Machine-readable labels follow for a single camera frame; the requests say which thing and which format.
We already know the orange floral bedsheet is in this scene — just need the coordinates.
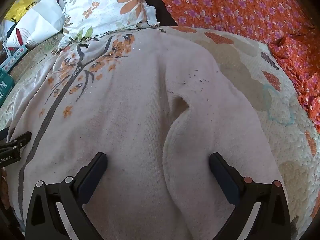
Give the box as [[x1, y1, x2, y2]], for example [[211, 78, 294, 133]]
[[146, 0, 320, 128]]

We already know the white and yellow plastic bag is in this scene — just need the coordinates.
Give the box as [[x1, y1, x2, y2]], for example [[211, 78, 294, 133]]
[[0, 0, 66, 49]]

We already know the cream quilted bed mat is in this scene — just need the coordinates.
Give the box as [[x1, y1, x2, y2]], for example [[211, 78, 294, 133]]
[[0, 26, 320, 230]]

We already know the white box with coloured dots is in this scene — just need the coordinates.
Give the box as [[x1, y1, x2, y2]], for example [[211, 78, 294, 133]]
[[0, 44, 28, 72]]

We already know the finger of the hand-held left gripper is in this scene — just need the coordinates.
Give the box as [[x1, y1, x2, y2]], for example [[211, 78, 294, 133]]
[[0, 131, 32, 153]]

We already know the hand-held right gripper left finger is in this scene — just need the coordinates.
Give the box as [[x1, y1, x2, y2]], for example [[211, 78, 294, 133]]
[[24, 152, 108, 240]]

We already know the white floral pillow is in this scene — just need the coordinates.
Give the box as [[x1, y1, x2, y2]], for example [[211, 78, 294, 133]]
[[59, 0, 160, 49]]

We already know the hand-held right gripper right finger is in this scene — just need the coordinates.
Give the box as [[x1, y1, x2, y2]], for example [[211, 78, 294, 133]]
[[209, 152, 292, 240]]

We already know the teal box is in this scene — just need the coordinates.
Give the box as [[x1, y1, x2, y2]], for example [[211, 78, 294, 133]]
[[0, 67, 15, 103]]

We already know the pale pink embroidered towel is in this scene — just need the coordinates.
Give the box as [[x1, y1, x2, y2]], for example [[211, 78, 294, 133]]
[[7, 26, 288, 240]]

